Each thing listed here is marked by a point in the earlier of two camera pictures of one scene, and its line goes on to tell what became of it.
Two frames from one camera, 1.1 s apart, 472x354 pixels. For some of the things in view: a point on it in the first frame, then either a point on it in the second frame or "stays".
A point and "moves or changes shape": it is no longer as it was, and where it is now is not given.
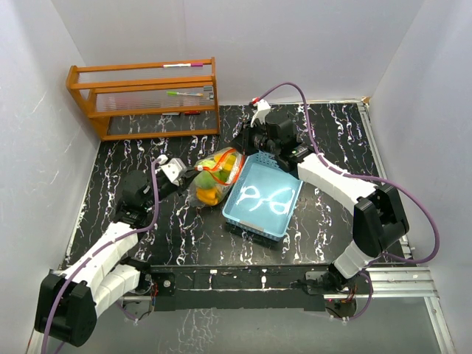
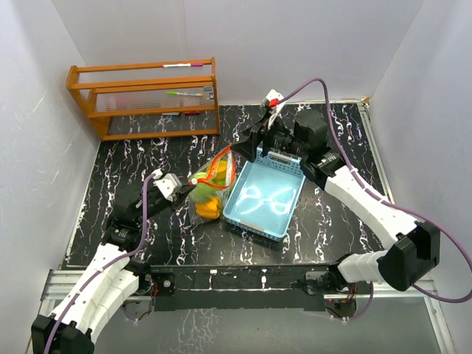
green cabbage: (207, 163) to (220, 182)
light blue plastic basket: (263, 198) stays
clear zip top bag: (215, 173) moves or changes shape
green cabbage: (204, 179) to (201, 192)
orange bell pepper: (207, 195) to (208, 209)
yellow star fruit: (228, 162) to (221, 172)
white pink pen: (183, 65) stays
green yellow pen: (177, 93) stays
